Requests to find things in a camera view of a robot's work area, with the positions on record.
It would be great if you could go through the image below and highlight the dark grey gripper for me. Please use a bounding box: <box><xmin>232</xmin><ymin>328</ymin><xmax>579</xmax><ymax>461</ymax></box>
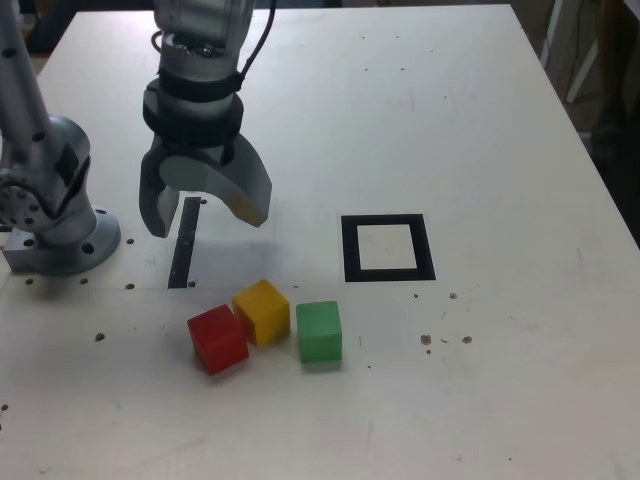
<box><xmin>138</xmin><ymin>134</ymin><xmax>274</xmax><ymax>239</ymax></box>

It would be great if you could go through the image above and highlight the yellow cube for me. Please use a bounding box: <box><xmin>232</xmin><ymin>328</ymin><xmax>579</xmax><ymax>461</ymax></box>
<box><xmin>231</xmin><ymin>278</ymin><xmax>292</xmax><ymax>347</ymax></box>

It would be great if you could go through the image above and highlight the red cube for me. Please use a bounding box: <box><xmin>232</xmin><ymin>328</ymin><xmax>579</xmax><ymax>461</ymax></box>
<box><xmin>187</xmin><ymin>303</ymin><xmax>250</xmax><ymax>376</ymax></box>

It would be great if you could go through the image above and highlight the green cube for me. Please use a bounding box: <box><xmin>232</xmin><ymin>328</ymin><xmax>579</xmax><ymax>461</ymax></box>
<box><xmin>295</xmin><ymin>300</ymin><xmax>344</xmax><ymax>364</ymax></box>

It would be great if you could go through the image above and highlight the black tape square outline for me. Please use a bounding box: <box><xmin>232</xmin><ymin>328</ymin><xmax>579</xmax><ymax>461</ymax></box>
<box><xmin>340</xmin><ymin>213</ymin><xmax>437</xmax><ymax>284</ymax></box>

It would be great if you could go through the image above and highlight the black tape strip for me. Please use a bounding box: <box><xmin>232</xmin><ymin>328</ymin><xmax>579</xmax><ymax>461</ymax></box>
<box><xmin>167</xmin><ymin>196</ymin><xmax>202</xmax><ymax>290</ymax></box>

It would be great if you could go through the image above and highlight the white leaning board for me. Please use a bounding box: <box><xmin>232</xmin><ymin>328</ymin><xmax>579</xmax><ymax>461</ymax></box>
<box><xmin>564</xmin><ymin>29</ymin><xmax>609</xmax><ymax>106</ymax></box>

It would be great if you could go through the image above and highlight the black cable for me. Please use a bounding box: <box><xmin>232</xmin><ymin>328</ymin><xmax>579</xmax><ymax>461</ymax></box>
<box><xmin>234</xmin><ymin>0</ymin><xmax>279</xmax><ymax>89</ymax></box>

